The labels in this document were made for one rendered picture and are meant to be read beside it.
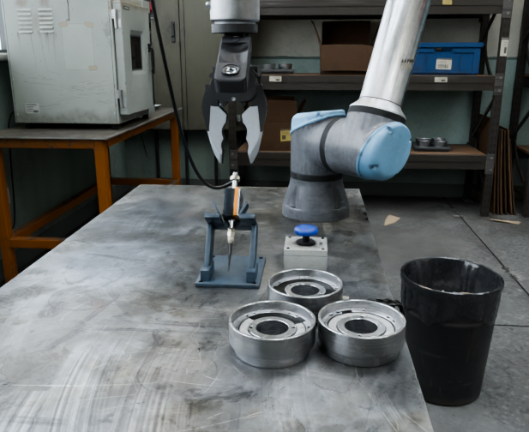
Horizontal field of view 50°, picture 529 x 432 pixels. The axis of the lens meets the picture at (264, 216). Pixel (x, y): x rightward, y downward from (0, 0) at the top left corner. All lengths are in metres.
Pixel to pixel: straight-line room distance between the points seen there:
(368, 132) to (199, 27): 3.51
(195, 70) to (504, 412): 3.34
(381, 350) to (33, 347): 0.42
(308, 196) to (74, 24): 1.98
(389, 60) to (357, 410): 0.73
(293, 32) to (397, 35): 3.55
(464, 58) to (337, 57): 0.88
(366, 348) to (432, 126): 4.20
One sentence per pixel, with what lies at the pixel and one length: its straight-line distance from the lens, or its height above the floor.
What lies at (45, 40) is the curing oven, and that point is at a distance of 3.03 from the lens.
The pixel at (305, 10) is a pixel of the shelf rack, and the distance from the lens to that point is 4.10.
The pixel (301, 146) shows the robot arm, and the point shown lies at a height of 0.96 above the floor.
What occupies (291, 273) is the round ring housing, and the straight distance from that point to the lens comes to 0.84.
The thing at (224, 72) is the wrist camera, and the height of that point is 1.12.
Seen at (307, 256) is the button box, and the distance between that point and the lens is 0.91.
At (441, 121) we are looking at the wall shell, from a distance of 4.81.
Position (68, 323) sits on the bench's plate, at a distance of 0.81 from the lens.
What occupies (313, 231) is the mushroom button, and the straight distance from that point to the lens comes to 0.92.
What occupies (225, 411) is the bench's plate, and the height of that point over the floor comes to 0.80.
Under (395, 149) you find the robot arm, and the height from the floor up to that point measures 0.97.
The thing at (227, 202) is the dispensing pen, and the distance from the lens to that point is 0.90.
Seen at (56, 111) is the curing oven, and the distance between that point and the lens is 3.03.
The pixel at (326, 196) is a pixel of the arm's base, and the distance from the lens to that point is 1.21.
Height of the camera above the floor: 1.15
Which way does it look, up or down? 16 degrees down
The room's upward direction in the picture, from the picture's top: straight up
